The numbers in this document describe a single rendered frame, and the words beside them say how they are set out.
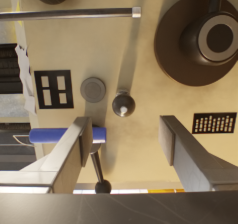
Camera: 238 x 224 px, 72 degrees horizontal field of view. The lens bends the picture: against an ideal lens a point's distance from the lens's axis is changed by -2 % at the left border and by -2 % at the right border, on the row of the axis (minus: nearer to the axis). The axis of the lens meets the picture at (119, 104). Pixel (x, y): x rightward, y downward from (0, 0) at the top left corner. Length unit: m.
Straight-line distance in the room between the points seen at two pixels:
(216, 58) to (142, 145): 0.20
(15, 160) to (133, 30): 1.21
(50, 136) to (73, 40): 0.16
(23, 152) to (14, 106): 0.32
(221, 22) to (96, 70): 0.20
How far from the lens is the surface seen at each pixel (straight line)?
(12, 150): 1.34
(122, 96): 0.22
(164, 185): 1.33
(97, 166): 0.34
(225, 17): 0.27
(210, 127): 0.37
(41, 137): 0.29
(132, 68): 0.30
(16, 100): 1.17
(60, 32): 0.32
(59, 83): 0.32
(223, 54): 0.27
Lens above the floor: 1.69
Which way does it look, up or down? 1 degrees up
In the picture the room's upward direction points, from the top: 91 degrees counter-clockwise
